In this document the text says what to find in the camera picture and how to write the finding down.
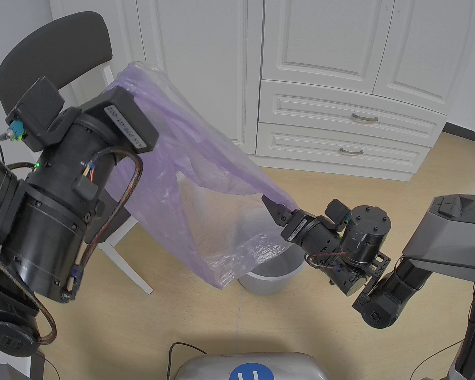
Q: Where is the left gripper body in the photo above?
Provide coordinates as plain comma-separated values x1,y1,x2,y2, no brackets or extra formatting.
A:
2,87,160,305

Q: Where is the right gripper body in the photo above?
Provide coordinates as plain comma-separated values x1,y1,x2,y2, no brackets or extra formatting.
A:
282,209,366,297

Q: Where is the purple plastic bag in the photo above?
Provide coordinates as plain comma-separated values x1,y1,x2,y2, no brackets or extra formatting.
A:
103,61,301,290

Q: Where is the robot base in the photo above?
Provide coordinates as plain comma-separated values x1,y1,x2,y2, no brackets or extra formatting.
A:
175,353,328,380

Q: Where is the white trash bin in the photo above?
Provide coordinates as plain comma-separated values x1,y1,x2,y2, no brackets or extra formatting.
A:
237,208,307,296

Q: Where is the dark grey white chair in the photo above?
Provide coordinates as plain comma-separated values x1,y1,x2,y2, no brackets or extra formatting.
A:
0,11,155,295

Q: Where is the white wardrobe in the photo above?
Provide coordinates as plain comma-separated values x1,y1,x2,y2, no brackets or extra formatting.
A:
47,0,475,183

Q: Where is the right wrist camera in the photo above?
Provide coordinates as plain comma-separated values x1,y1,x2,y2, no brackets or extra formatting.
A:
325,199,351,229

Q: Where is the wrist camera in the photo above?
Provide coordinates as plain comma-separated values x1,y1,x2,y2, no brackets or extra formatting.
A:
0,75,84,153
325,199,351,229

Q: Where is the black braided cable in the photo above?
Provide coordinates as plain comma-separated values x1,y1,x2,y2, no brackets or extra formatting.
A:
61,149,144,302

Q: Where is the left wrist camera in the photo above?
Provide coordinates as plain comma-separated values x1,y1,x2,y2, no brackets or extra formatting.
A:
0,75,84,153

